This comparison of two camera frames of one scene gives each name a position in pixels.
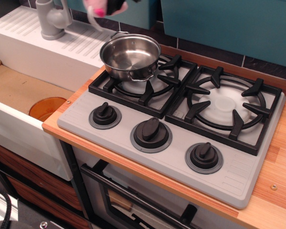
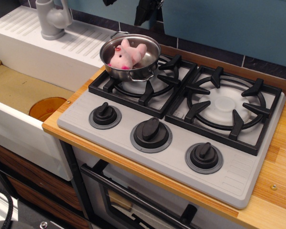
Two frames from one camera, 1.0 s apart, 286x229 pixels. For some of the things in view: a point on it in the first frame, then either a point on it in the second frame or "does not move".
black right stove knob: [204, 158] does not move
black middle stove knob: [151, 136] does not move
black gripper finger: [113, 5] -> [148, 10]
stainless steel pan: [135, 56] does not move
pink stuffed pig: [98, 8] -> [126, 56]
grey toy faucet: [53, 21] does not move
